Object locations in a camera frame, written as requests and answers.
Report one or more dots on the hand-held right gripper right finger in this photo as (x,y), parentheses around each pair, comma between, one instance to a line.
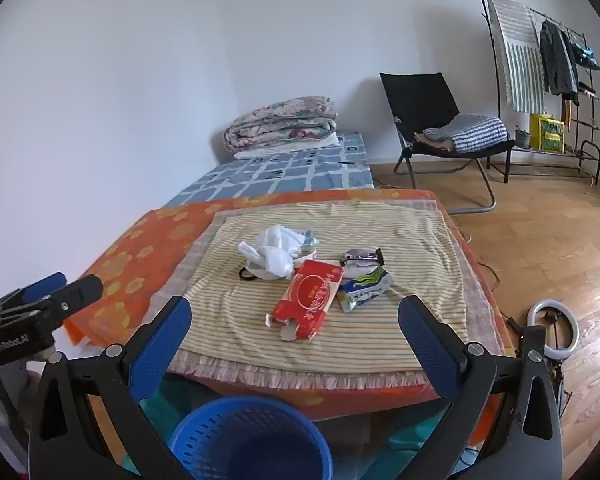
(430,342)

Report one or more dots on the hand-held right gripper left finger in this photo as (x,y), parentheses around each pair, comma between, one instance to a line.
(162,335)

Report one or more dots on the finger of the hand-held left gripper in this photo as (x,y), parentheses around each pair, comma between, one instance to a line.
(42,285)
(77,295)

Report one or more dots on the dark snack wrapper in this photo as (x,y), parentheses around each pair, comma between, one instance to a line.
(360,256)

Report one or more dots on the blue plastic basket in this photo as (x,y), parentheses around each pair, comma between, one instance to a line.
(245,410)

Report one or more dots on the red cardboard box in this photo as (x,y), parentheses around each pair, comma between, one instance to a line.
(310,295)

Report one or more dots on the white plastic bag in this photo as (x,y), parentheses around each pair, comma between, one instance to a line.
(275,255)

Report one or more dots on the yellow striped cloth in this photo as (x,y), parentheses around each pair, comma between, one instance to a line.
(380,340)

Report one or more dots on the beige fringed cloth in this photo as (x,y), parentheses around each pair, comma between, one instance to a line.
(480,310)

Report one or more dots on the orange floral tablecloth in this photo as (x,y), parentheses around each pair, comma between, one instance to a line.
(145,250)

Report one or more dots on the blue checkered bed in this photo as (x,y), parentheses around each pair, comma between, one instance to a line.
(280,175)

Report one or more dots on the brown folded cloth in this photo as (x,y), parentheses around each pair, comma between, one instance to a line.
(432,142)

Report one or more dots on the folded striped blanket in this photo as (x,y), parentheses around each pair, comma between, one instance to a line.
(470,132)

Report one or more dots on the yellow green box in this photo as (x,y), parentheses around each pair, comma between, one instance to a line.
(547,132)

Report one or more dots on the folded floral quilt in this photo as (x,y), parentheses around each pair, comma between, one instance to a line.
(280,122)

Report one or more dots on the black folding chair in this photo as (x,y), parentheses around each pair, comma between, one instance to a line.
(415,95)

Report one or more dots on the black metal clothes rack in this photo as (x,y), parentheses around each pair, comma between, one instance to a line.
(495,85)

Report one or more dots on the green striped towel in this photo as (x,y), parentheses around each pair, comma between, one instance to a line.
(517,50)

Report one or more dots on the dark jacket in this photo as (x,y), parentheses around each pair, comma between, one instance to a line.
(557,60)

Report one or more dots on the blue garment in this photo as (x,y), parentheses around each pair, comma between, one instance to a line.
(585,57)

